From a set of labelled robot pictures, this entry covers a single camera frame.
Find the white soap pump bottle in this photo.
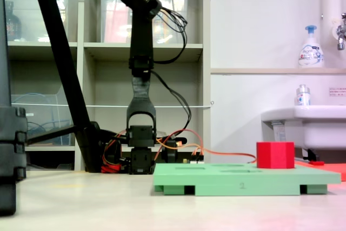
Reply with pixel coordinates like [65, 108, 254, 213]
[298, 24, 325, 68]

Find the long orange wire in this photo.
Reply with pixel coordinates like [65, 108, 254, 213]
[151, 129, 257, 164]

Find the red octagonal pillar block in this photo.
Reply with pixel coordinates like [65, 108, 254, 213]
[256, 141, 295, 169]

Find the black sink bracket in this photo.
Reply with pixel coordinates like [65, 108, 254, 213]
[302, 148, 320, 161]

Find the clear file tray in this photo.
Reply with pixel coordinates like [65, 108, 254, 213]
[10, 84, 75, 147]

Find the dark glass bottle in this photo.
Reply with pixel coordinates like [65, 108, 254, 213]
[4, 1, 22, 42]

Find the large clear plastic bin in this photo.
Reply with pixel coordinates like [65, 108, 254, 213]
[99, 0, 190, 44]

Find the yellow labelled bottle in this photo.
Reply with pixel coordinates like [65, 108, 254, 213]
[152, 0, 170, 44]

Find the orange flat block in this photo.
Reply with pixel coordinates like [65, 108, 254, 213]
[294, 161, 346, 182]

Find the metal faucet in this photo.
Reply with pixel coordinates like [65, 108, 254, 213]
[331, 12, 346, 51]

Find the circuit board with connectors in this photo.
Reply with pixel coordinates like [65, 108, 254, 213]
[182, 152, 205, 165]

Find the notched black stack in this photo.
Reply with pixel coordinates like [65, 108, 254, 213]
[0, 105, 28, 217]

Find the black table clamp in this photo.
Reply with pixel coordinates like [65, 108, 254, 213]
[161, 137, 187, 164]

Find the beige shelf unit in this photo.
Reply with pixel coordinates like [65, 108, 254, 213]
[2, 0, 211, 172]

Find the black elbow wire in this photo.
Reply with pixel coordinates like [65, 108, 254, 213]
[150, 70, 192, 135]

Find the white sink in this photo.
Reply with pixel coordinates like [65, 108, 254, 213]
[261, 105, 346, 150]

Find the dark grey post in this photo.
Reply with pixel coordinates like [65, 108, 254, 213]
[0, 0, 12, 107]

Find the small clear sanitizer bottle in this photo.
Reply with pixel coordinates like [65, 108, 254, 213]
[294, 84, 311, 107]

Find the clear plastic storage bin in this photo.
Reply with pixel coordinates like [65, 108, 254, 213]
[4, 0, 78, 43]

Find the thin black tripod leg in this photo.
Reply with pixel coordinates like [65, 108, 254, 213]
[26, 124, 78, 145]

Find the green shape sorter board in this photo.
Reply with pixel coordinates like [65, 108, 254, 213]
[153, 162, 342, 196]

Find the thick black tripod leg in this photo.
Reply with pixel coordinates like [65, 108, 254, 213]
[28, 0, 102, 174]

